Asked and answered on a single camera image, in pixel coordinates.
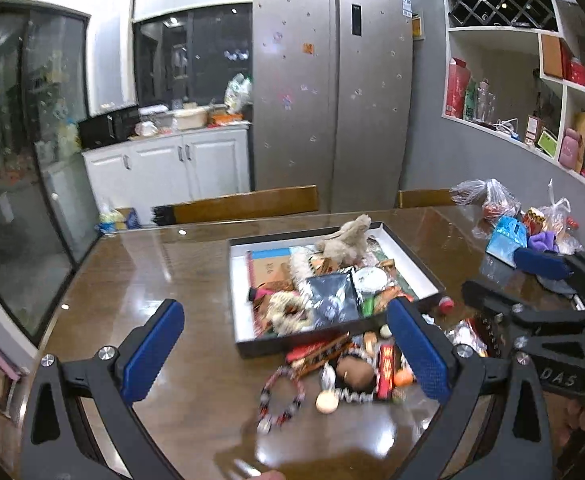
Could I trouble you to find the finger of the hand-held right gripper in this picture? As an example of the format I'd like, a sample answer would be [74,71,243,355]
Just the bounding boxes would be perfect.
[514,247,585,306]
[461,279,585,356]

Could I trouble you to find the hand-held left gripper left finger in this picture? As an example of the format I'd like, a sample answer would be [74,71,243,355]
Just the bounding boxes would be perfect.
[20,298,186,480]

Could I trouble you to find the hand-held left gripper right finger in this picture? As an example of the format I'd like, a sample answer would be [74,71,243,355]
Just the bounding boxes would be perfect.
[387,296,558,480]

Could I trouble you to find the round clear lid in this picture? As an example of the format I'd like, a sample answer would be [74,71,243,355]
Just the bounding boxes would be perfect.
[351,266,388,293]

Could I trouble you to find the silver foil bag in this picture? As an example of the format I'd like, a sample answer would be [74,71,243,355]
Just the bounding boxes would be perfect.
[305,272,361,323]

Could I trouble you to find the black shallow box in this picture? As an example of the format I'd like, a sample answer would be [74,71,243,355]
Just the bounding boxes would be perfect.
[227,221,446,359]

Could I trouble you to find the glossy wooden desktop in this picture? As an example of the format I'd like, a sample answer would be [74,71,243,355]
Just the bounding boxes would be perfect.
[37,202,585,480]

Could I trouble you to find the purple cloth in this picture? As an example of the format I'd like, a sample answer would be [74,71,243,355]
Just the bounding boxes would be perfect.
[527,230,558,253]

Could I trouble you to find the red snack bar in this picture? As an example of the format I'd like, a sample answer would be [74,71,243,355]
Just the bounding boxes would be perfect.
[377,342,397,401]

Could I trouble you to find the blue gift bag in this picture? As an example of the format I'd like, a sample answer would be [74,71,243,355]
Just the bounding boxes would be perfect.
[487,216,528,266]

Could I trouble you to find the red black clear packet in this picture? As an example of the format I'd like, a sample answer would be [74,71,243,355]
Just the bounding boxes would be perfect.
[445,320,488,356]

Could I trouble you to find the clear plastic bag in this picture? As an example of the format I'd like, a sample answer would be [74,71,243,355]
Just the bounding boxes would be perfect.
[523,180,583,256]
[450,178,521,238]

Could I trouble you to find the brown fuzzy ball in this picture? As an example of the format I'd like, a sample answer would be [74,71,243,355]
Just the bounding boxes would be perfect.
[335,352,377,391]

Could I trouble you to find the brown snack bar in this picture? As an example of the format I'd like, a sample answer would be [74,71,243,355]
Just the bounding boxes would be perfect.
[286,332,352,378]

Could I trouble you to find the pink container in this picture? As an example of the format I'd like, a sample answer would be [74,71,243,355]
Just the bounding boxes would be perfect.
[559,129,581,170]

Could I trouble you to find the wooden chair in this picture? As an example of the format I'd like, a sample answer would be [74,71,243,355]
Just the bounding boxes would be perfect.
[395,188,458,209]
[151,185,320,226]

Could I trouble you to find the beige plush rabbit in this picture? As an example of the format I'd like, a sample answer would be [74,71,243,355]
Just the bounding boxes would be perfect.
[315,214,373,267]

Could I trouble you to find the cream fluffy scrunchie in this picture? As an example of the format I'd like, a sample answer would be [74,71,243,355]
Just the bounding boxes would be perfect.
[266,291,313,335]

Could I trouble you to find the brown cardboard sheet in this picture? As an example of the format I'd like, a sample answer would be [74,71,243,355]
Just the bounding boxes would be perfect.
[246,247,293,291]

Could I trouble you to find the white kitchen cabinet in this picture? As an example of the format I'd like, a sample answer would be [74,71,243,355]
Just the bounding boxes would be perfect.
[82,127,250,231]

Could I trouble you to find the tall red box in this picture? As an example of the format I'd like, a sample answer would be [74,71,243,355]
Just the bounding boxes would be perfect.
[447,57,469,120]

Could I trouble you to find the black microwave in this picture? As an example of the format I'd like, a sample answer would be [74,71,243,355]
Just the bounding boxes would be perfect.
[77,105,140,150]

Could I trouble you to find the glass sliding door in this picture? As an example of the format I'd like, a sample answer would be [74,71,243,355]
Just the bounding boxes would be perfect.
[0,5,90,341]

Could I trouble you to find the beige basin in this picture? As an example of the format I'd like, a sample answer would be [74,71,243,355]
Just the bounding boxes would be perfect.
[171,107,208,130]

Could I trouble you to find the silver double-door refrigerator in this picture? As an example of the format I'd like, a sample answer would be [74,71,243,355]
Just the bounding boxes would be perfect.
[251,0,414,213]

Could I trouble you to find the white plastic bag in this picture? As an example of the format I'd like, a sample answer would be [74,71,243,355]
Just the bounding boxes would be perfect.
[224,72,253,113]

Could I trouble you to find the dark kitchen window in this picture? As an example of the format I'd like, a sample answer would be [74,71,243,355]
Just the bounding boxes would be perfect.
[132,2,253,111]

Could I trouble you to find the red black bead bracelet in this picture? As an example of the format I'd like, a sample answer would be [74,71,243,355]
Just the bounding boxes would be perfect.
[256,365,307,433]

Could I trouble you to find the green frame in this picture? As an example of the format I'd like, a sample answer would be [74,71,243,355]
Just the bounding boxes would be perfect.
[537,129,558,156]

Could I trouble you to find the white wall shelf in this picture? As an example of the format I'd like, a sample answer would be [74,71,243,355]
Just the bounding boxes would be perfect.
[437,0,585,196]

